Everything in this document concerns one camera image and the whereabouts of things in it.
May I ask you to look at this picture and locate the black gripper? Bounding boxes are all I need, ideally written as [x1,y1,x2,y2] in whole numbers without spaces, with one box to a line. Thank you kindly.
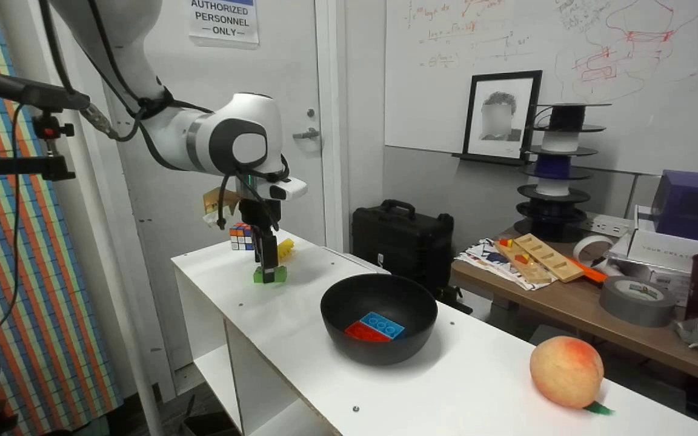
[235,171,311,283]

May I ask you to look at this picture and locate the green Lego brick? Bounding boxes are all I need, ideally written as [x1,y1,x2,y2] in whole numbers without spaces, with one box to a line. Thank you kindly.
[249,260,293,287]

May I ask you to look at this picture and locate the red Lego brick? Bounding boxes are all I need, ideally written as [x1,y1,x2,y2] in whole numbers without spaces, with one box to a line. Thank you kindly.
[343,316,392,348]

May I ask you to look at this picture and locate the blue Lego brick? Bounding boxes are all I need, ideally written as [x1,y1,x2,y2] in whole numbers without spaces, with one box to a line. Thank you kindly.
[361,310,411,340]

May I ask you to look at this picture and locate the black bowl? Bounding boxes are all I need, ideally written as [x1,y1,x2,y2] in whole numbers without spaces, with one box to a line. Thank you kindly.
[317,271,442,367]

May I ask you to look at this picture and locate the Rubik's cube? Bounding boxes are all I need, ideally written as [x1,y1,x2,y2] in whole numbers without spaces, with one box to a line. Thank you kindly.
[228,222,258,252]

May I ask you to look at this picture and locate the white shelf unit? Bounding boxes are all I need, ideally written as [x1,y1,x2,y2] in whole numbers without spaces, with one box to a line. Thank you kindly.
[169,225,698,436]

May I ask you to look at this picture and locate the black hard carrying case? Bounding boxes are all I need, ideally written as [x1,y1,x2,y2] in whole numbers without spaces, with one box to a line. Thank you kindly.
[349,196,458,294]

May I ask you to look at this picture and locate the printed papers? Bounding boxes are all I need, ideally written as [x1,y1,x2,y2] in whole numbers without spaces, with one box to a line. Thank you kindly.
[454,234,557,293]

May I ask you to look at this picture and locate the authorized personnel sign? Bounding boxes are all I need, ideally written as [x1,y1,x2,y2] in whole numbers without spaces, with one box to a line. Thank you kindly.
[188,0,261,47]

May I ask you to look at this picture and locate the colourful striped cloth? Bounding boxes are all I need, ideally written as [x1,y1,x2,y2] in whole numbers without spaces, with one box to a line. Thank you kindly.
[0,0,138,436]

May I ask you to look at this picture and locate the black framed portrait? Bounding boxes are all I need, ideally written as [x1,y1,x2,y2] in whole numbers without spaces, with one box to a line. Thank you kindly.
[461,67,546,168]

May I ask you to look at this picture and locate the wooden puzzle board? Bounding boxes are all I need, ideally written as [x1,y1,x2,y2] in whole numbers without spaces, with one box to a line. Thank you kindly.
[495,229,587,287]

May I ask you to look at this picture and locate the stack of filament spools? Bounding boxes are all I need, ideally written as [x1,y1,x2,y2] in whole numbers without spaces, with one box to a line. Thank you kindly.
[511,98,617,245]

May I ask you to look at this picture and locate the wooden desk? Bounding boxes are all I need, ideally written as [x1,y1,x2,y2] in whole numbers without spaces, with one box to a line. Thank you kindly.
[448,229,698,396]

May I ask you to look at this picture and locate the toy peach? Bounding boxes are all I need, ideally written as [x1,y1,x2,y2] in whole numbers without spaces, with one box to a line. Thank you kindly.
[527,332,617,419]

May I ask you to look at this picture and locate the orange tool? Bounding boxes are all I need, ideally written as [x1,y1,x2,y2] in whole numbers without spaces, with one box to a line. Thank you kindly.
[569,257,614,287]

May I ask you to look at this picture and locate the white tape roll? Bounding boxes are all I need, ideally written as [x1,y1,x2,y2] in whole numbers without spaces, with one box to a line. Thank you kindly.
[569,231,621,269]

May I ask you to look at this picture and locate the whiteboard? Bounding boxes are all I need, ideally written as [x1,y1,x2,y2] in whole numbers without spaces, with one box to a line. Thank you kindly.
[381,0,698,177]

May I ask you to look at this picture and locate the white cardboard box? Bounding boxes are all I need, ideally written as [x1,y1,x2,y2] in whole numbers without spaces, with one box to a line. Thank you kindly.
[609,211,698,279]

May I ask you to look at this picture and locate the purple box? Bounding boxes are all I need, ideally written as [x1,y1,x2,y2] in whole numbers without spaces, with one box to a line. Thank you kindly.
[653,167,698,250]

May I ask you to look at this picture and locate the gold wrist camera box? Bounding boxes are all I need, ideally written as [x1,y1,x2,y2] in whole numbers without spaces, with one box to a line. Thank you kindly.
[200,184,245,222]

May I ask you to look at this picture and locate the metal door handle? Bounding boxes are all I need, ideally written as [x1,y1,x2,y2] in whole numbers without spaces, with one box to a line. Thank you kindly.
[291,124,326,142]

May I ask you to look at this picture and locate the black camera on stand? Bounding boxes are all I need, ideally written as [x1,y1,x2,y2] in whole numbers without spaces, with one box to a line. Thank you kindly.
[0,71,94,184]

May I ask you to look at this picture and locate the grey duct tape roll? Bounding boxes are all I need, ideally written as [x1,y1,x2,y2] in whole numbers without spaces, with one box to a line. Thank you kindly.
[597,273,681,328]

